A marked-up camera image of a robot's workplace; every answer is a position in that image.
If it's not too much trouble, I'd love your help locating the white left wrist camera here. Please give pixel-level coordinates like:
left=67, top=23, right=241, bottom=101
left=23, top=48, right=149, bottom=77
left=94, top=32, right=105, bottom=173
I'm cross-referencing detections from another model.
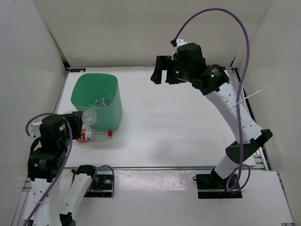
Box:
left=27, top=122, right=42, bottom=137

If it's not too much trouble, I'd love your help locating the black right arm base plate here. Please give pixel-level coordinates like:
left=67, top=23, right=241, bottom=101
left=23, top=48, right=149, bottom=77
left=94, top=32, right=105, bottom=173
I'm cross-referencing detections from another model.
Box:
left=192, top=174, right=243, bottom=199

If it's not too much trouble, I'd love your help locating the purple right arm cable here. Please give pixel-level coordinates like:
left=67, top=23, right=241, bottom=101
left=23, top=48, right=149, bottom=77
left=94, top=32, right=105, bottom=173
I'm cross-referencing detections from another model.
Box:
left=169, top=7, right=251, bottom=192

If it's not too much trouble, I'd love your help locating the aluminium table frame rail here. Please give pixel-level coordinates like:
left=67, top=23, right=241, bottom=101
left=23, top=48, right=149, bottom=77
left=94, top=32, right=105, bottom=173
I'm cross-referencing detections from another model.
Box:
left=229, top=67, right=271, bottom=171

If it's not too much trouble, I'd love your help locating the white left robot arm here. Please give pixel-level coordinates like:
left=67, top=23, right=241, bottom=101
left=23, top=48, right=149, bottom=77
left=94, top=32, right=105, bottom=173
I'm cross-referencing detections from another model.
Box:
left=24, top=111, right=99, bottom=226

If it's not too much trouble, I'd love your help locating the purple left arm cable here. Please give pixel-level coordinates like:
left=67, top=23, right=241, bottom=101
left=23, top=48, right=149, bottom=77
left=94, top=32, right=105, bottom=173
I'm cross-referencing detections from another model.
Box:
left=22, top=113, right=115, bottom=226

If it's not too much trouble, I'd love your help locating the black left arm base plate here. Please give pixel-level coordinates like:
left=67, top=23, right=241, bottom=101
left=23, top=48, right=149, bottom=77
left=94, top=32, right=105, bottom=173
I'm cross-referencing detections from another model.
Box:
left=84, top=170, right=115, bottom=198

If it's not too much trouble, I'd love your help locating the clear bottle blue white label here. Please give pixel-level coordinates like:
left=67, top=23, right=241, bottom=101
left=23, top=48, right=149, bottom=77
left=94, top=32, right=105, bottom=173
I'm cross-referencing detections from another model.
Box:
left=93, top=98, right=112, bottom=109

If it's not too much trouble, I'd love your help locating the clear bottle red label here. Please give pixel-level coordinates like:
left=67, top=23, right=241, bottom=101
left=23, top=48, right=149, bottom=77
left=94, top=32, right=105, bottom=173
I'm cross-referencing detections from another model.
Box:
left=76, top=129, right=113, bottom=142

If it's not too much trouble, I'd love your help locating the green plastic bin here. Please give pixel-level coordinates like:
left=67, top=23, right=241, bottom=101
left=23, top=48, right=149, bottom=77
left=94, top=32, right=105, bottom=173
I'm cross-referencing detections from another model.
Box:
left=71, top=73, right=122, bottom=131

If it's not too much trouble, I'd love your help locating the clear Pepsi bottle black cap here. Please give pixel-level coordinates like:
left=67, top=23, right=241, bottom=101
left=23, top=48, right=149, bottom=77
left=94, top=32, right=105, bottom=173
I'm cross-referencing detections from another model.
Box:
left=81, top=109, right=97, bottom=125

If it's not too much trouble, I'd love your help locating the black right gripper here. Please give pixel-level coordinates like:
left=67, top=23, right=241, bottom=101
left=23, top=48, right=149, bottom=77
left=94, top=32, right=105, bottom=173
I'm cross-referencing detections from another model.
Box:
left=150, top=56, right=193, bottom=85

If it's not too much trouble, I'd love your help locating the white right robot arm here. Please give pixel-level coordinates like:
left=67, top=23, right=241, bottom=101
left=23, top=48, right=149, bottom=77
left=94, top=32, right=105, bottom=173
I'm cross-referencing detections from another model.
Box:
left=150, top=40, right=273, bottom=188

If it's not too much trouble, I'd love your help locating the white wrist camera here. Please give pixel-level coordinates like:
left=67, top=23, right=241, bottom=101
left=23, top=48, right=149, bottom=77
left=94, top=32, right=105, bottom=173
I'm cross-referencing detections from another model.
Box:
left=170, top=39, right=187, bottom=61
left=27, top=122, right=42, bottom=137

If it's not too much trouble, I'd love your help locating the clear bottle blue cap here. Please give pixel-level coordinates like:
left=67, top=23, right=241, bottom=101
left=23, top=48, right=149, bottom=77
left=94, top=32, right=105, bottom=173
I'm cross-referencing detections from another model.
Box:
left=94, top=95, right=113, bottom=109

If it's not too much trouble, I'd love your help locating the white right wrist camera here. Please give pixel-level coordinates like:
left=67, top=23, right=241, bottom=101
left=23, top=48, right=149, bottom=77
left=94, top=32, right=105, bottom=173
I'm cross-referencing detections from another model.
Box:
left=170, top=39, right=187, bottom=61

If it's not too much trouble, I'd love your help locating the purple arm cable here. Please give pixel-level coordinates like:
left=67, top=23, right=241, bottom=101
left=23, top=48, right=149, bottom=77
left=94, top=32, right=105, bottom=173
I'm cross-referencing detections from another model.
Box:
left=169, top=7, right=251, bottom=192
left=22, top=113, right=115, bottom=226

